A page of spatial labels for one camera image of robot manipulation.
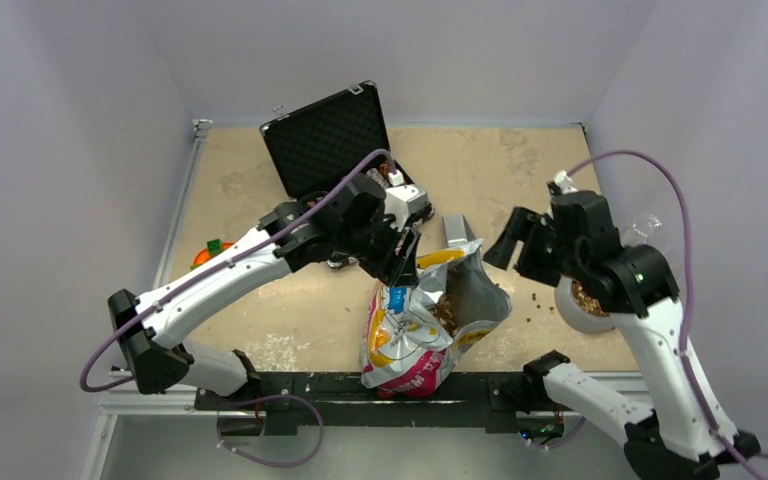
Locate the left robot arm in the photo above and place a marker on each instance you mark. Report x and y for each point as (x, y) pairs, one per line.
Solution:
(155, 326)

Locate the clear water bottle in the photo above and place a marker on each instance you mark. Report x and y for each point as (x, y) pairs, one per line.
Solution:
(644, 229)

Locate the orange green toy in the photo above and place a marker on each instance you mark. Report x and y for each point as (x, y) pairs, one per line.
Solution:
(212, 249)

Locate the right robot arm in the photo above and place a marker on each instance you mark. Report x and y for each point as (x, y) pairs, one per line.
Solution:
(682, 433)

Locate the aluminium frame rail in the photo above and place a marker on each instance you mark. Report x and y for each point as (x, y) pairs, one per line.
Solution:
(118, 404)

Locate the black poker chip case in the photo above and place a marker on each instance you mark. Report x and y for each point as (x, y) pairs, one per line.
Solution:
(334, 161)

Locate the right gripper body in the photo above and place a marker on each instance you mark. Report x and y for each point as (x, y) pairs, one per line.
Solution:
(539, 254)

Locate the grey metal scoop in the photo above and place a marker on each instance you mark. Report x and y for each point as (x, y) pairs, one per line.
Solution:
(456, 230)

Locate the grey double pet bowl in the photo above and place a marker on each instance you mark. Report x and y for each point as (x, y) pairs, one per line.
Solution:
(576, 316)

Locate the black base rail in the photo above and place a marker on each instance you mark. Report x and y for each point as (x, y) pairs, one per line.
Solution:
(279, 403)

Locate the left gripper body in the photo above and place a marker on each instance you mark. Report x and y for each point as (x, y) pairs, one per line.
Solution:
(383, 262)

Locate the pet food bag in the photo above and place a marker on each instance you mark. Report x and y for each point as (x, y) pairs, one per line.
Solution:
(415, 336)

